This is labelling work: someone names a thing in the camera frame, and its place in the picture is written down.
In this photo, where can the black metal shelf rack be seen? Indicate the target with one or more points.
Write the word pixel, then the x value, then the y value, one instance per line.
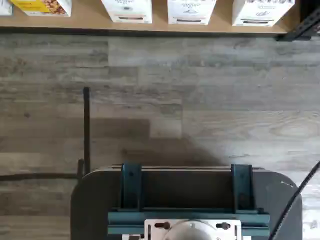
pixel 82 23

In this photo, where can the teal clamp bracket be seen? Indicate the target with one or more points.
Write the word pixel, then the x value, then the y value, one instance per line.
pixel 241 185
pixel 131 187

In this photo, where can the white box orange strip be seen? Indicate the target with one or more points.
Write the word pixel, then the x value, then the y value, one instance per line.
pixel 127 10

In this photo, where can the white box pink strip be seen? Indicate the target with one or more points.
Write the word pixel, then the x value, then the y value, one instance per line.
pixel 191 11

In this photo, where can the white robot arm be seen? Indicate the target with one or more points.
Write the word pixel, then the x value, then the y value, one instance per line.
pixel 192 232

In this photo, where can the teal crossbar rail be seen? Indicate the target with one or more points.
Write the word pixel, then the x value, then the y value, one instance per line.
pixel 125 217

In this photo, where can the white slotted mounting plate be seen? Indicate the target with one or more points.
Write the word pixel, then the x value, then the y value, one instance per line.
pixel 150 232

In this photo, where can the white box green strip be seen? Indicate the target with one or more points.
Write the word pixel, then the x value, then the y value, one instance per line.
pixel 260 12

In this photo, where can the purely elizabeth yellow box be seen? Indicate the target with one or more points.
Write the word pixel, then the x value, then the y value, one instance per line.
pixel 40 7

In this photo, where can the dark gray cart top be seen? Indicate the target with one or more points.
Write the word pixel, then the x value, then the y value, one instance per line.
pixel 90 205

